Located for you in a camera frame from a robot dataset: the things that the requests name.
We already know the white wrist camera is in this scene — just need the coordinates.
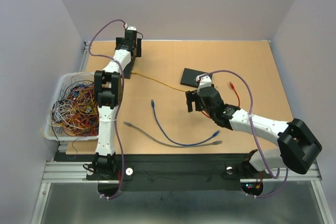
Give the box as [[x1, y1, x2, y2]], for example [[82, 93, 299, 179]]
[[124, 24, 138, 33], [195, 75, 212, 90]]

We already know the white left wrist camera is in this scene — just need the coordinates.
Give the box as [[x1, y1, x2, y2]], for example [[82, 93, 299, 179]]
[[124, 24, 138, 33]]

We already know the aluminium frame rail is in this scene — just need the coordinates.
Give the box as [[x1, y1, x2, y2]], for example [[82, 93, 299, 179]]
[[41, 162, 322, 183]]

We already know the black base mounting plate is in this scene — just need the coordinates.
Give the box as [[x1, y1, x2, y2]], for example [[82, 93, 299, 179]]
[[86, 153, 270, 195]]

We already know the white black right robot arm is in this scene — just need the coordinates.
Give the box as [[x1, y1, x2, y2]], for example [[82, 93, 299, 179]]
[[185, 86, 322, 177]]

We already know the yellow ethernet cable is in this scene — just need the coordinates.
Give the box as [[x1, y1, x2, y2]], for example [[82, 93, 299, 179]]
[[130, 71, 187, 93]]

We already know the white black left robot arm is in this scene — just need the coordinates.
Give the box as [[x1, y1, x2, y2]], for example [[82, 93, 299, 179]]
[[83, 27, 141, 180]]

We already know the red ethernet cable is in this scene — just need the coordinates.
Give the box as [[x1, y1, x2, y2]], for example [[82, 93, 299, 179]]
[[202, 81, 241, 118]]

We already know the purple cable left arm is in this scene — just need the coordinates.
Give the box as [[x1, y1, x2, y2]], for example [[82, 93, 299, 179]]
[[89, 19, 128, 200]]

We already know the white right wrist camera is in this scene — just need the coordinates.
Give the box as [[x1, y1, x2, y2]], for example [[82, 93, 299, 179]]
[[195, 75, 212, 90]]

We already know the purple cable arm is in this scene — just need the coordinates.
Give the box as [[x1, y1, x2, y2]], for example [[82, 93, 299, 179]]
[[196, 70, 289, 199], [89, 19, 128, 200]]

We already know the blue ethernet cable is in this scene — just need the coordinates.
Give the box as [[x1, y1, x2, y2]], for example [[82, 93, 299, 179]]
[[150, 99, 221, 146]]

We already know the grey ethernet cable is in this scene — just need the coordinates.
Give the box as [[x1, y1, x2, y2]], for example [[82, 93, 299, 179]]
[[123, 121, 223, 147]]

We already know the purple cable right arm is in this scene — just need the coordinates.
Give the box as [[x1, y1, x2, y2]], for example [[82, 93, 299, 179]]
[[196, 70, 289, 199]]

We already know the black network switch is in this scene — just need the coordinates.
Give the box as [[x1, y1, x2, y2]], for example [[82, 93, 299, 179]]
[[123, 57, 136, 79], [180, 68, 214, 88]]

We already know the tangle of coloured wires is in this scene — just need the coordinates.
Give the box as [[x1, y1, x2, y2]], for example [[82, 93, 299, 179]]
[[39, 74, 100, 159]]

